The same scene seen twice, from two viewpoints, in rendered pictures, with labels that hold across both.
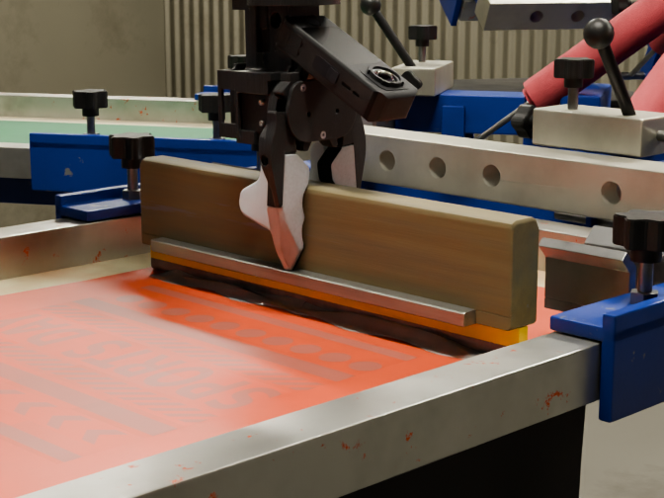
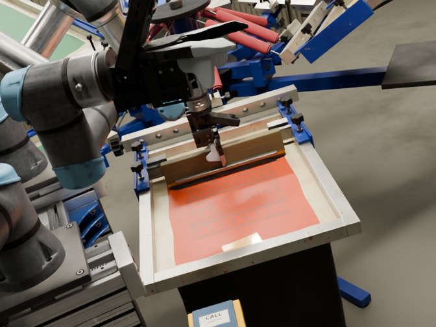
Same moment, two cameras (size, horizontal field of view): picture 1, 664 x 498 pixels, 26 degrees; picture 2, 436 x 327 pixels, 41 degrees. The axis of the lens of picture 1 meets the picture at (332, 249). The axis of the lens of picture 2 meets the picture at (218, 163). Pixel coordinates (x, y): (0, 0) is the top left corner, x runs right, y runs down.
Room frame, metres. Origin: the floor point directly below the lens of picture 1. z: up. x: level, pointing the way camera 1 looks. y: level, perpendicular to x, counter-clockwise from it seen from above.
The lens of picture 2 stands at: (-0.12, 1.23, 1.89)
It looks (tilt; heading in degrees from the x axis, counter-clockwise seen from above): 28 degrees down; 315
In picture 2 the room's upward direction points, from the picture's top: 17 degrees counter-clockwise
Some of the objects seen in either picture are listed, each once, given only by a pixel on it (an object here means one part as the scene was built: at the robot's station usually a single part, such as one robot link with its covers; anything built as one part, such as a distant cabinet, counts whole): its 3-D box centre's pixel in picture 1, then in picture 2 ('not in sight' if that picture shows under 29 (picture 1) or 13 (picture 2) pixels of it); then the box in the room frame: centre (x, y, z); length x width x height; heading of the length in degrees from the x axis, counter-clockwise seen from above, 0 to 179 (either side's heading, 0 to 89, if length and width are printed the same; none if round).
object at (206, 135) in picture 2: (288, 67); (204, 125); (1.11, 0.03, 1.14); 0.09 x 0.08 x 0.12; 45
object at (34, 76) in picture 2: not in sight; (45, 92); (0.62, 0.80, 1.65); 0.11 x 0.08 x 0.09; 31
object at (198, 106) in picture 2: not in sight; (198, 102); (1.10, 0.03, 1.22); 0.08 x 0.08 x 0.05
